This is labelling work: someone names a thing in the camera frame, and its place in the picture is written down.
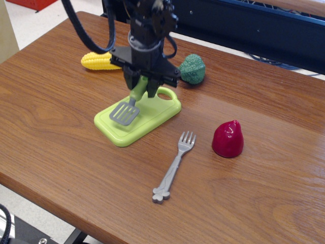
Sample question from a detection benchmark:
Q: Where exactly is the grey toy fork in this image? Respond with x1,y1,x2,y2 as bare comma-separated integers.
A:
152,131,196,204

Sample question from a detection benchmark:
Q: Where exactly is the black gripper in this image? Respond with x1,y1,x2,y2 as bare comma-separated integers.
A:
110,39,181,98

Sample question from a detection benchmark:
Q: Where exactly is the black braided cable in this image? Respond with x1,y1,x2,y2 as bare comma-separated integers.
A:
0,204,12,244

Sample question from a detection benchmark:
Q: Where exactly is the dark blue metal frame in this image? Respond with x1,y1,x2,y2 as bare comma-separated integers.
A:
101,0,325,76

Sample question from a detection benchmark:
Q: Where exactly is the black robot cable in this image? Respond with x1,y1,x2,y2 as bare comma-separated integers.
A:
60,0,117,54

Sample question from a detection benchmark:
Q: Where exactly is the green grey toy spatula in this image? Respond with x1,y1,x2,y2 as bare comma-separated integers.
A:
109,76,148,126

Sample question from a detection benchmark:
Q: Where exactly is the yellow toy corn cob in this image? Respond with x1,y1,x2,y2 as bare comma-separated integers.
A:
81,52,121,70

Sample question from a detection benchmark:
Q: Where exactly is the blue cables bundle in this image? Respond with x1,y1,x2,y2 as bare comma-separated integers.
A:
244,52,321,77

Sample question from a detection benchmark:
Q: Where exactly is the green toy broccoli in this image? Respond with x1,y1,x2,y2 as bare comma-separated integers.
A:
179,54,206,85

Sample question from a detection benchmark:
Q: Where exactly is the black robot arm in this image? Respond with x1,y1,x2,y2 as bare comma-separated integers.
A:
110,1,181,98

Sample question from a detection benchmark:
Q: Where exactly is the red toy strawberry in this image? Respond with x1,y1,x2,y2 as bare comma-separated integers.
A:
212,120,244,158

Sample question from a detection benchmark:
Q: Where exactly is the red box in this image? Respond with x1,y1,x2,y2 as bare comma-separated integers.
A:
7,0,57,11

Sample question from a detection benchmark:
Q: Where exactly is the lime green cutting board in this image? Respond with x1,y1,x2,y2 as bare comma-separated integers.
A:
94,87,181,147

